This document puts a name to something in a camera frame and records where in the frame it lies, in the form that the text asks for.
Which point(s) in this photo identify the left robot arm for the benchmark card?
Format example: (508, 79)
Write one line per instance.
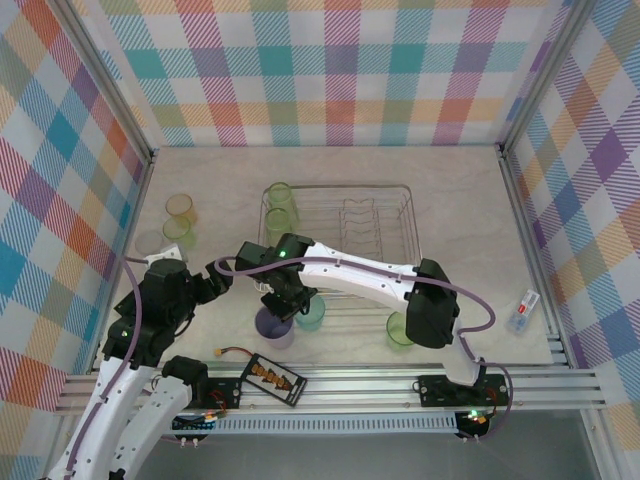
(160, 415)

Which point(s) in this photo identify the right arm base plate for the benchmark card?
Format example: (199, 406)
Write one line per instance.
(435, 392)

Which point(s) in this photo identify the black board orange connectors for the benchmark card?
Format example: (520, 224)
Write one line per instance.
(272, 380)

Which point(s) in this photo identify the orange transparent plastic cup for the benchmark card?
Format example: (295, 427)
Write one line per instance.
(180, 206)

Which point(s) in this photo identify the aluminium upright post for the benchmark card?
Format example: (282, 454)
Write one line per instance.
(547, 75)
(110, 80)

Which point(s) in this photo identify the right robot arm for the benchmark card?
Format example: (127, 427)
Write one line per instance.
(360, 277)

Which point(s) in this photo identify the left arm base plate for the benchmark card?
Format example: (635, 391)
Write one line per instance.
(225, 395)

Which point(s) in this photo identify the green transparent plastic cup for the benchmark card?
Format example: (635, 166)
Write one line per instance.
(280, 227)
(397, 335)
(280, 197)
(177, 232)

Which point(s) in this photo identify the long aluminium frame rail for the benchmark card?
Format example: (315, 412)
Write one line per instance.
(360, 385)

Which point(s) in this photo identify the purple plastic cup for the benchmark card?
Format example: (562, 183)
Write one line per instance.
(275, 337)

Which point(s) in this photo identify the frosted plastic cup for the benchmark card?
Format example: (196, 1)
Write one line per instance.
(147, 240)

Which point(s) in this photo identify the teal transparent plastic cup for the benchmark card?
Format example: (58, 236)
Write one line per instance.
(312, 322)

